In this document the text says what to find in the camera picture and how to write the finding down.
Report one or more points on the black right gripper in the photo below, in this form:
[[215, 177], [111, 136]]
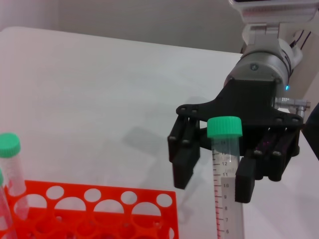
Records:
[[251, 102]]

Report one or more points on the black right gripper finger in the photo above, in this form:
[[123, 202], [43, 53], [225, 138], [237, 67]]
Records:
[[184, 159]]

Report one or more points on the clear test tube green cap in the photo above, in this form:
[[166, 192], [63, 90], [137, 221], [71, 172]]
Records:
[[3, 211], [8, 147], [224, 127]]

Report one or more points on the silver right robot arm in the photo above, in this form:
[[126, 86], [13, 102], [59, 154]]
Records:
[[261, 67]]

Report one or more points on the orange test tube rack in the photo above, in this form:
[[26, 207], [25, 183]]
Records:
[[109, 194]]

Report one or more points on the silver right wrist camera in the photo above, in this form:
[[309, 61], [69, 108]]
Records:
[[274, 10]]

